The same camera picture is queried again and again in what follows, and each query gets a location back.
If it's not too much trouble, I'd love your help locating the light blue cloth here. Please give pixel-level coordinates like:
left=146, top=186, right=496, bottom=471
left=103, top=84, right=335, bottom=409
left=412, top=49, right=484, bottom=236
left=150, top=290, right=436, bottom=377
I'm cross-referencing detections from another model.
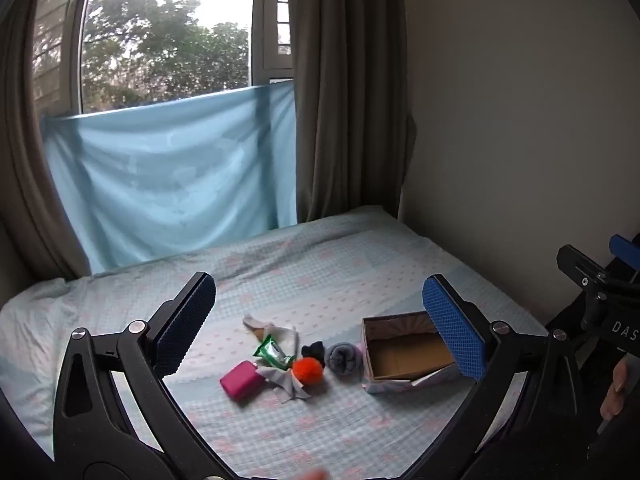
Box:
left=40, top=80, right=299, bottom=276

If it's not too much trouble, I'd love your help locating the white paper towel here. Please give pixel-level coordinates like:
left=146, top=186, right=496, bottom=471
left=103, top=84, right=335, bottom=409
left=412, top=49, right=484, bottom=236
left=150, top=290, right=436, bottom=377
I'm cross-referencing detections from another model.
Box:
left=242, top=313, right=299, bottom=357

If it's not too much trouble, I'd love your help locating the grey towel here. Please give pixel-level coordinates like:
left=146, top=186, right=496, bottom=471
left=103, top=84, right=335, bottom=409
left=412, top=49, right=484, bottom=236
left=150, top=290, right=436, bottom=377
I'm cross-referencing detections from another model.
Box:
left=324, top=342, right=364, bottom=377

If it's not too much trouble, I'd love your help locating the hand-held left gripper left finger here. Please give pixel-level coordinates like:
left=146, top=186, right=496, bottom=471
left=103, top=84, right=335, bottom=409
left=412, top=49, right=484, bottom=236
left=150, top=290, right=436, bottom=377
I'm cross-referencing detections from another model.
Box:
left=52, top=271, right=236, bottom=480

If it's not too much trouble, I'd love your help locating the brown curtain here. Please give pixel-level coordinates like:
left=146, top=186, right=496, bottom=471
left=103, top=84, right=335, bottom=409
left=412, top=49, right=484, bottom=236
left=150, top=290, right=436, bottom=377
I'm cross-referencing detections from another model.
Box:
left=0, top=0, right=93, bottom=281
left=287, top=0, right=418, bottom=224

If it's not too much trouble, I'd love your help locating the green packet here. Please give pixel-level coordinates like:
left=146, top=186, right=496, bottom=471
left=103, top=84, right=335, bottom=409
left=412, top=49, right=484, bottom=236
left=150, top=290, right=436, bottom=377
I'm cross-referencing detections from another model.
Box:
left=252, top=334, right=297, bottom=371

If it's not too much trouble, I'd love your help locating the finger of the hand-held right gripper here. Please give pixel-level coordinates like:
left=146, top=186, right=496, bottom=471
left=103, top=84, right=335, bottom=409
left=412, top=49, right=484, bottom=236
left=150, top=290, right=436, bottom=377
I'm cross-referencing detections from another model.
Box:
left=556, top=244, right=610, bottom=288
left=608, top=233, right=640, bottom=272

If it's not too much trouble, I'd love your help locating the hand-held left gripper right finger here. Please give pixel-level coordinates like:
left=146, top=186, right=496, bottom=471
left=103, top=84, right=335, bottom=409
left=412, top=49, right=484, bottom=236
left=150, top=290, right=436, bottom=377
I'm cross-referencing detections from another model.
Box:
left=400, top=274, right=587, bottom=480

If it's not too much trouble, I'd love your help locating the grey cleaning cloth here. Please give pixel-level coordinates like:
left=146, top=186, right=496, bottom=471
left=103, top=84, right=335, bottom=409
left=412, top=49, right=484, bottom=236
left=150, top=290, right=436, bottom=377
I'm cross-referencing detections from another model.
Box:
left=257, top=365, right=314, bottom=405

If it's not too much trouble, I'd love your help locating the cardboard box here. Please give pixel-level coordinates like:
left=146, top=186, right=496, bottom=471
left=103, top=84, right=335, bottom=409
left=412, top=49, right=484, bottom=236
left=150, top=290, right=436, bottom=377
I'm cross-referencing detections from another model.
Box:
left=361, top=310, right=481, bottom=395

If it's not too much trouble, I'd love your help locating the person's right hand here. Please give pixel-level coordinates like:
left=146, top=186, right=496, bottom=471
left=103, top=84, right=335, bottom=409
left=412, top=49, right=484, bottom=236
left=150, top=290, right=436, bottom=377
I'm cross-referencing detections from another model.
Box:
left=599, top=356, right=632, bottom=420

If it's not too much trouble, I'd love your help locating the orange pompom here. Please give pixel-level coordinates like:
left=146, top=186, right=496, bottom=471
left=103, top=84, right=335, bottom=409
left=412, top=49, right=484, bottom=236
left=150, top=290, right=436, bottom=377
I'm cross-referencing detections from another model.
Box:
left=291, top=357, right=326, bottom=386

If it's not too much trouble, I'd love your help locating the pink pouch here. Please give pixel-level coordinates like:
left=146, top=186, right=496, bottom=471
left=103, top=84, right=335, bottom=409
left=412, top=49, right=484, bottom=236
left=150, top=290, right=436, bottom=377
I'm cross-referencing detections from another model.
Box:
left=219, top=359, right=265, bottom=402

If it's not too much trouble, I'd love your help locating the window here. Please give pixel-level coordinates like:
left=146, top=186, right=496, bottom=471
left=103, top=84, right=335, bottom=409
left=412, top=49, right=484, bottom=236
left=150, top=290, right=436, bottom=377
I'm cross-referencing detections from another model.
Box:
left=32, top=0, right=296, bottom=117

